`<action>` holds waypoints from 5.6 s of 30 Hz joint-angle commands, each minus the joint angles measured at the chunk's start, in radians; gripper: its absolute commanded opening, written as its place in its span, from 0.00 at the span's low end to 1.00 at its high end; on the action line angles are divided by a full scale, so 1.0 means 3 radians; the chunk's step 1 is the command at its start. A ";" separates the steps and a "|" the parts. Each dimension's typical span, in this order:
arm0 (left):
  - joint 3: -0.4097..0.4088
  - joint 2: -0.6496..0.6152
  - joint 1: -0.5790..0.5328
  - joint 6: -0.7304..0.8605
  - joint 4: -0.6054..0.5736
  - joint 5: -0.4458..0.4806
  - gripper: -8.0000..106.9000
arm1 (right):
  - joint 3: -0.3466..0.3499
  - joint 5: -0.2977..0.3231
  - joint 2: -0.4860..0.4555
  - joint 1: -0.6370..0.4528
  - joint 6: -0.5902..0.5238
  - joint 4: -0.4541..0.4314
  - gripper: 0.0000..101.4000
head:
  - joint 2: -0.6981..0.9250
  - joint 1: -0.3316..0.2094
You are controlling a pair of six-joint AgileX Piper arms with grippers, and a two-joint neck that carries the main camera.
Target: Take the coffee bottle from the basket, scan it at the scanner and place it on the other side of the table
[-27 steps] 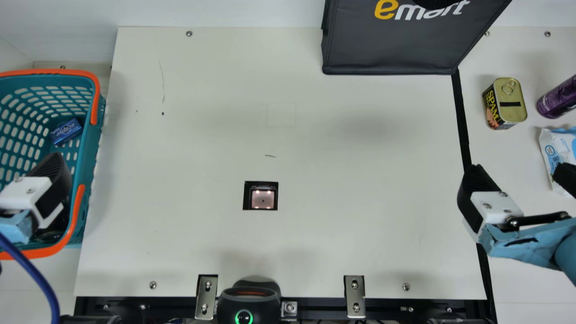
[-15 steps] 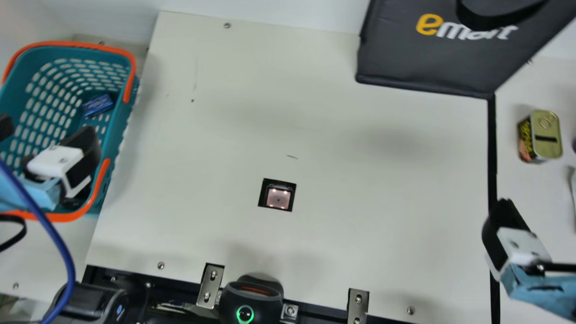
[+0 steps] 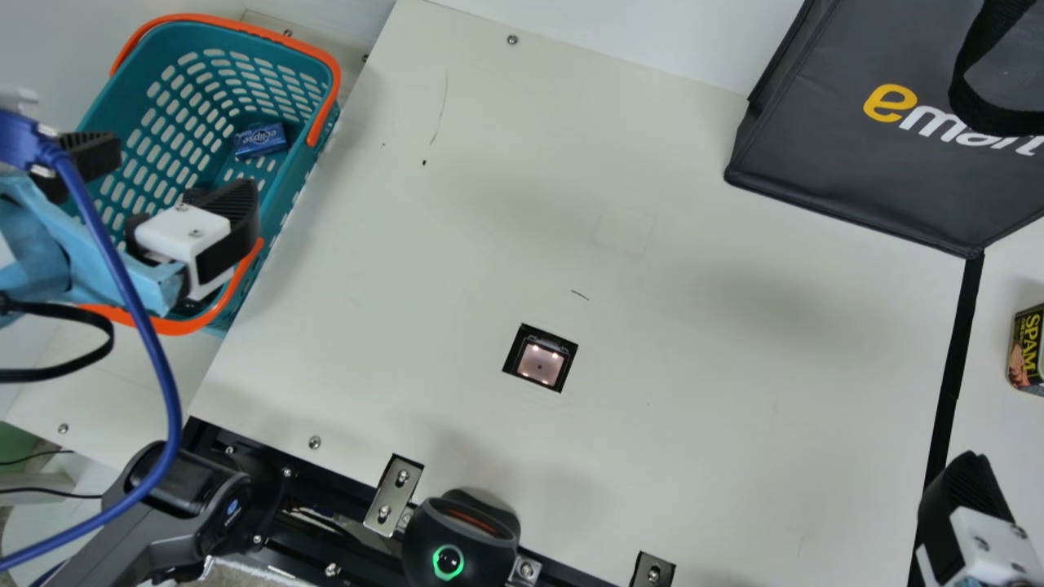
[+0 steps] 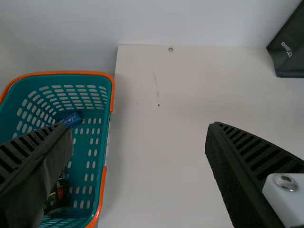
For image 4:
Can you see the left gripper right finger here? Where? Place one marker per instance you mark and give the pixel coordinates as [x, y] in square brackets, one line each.
[240, 166]

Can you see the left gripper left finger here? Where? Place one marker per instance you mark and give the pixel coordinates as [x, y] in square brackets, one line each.
[26, 166]

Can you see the dark coffee bottle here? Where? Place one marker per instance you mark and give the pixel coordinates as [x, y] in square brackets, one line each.
[58, 192]

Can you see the teal shopping basket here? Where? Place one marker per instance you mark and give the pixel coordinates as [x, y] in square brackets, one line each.
[95, 152]

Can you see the small blue tin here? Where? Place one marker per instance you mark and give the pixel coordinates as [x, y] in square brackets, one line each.
[70, 119]

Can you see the dark grey bag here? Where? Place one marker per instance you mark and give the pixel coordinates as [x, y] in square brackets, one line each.
[288, 47]

